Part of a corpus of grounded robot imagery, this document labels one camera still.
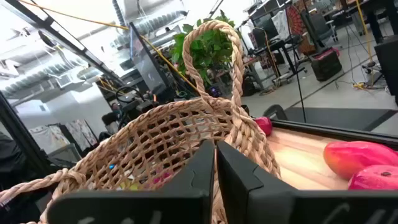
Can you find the white printed board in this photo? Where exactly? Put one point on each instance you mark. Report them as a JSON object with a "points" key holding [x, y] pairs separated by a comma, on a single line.
{"points": [[49, 137], [81, 133]]}

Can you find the red black round dartboard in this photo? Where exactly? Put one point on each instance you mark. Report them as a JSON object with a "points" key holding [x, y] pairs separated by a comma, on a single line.
{"points": [[294, 20]]}

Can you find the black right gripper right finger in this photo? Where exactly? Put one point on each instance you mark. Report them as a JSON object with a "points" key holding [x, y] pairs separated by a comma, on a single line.
{"points": [[280, 208]]}

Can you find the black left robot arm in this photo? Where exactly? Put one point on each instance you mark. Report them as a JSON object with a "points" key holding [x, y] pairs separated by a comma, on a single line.
{"points": [[138, 107]]}

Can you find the person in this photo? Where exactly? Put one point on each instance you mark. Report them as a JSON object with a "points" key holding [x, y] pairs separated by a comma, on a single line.
{"points": [[109, 119]]}

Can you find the silver ventilation duct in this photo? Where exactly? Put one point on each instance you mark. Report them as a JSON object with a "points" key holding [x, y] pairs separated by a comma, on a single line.
{"points": [[155, 23], [40, 76]]}

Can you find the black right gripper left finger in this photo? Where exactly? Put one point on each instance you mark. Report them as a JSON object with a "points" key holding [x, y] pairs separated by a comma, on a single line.
{"points": [[140, 208]]}

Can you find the plain red apple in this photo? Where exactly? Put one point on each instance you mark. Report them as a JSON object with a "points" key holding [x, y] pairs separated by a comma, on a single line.
{"points": [[373, 179]]}

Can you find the small red apple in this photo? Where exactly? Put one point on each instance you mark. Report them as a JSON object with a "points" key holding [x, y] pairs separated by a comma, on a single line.
{"points": [[264, 125]]}

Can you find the grey office chair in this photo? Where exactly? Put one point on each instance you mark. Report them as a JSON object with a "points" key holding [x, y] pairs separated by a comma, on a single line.
{"points": [[320, 28]]}

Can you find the green pear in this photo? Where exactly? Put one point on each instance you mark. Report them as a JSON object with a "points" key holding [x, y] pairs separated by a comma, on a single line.
{"points": [[130, 186]]}

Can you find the green potted plant black pot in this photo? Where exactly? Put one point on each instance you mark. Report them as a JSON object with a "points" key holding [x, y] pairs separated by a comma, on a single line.
{"points": [[208, 49]]}

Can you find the dark computer monitor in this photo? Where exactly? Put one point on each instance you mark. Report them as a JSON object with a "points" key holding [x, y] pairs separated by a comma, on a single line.
{"points": [[149, 68]]}

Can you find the black cabinet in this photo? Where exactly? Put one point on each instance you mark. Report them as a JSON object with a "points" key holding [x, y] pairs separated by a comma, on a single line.
{"points": [[388, 62]]}

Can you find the black equipment case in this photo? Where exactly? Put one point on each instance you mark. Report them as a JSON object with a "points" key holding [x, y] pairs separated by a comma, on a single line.
{"points": [[326, 67]]}

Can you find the red orange mango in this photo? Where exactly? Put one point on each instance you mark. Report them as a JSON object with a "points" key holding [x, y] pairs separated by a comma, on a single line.
{"points": [[357, 157]]}

